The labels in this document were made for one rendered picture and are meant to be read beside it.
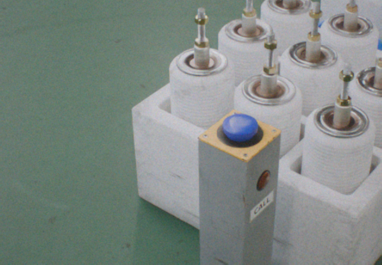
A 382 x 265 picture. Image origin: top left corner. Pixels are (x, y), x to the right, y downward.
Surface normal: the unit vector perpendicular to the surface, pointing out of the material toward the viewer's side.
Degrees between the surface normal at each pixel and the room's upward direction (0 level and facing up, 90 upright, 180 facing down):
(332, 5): 90
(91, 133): 0
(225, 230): 90
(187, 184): 90
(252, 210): 90
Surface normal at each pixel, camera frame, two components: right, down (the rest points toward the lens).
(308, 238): -0.63, 0.47
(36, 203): -0.01, -0.81
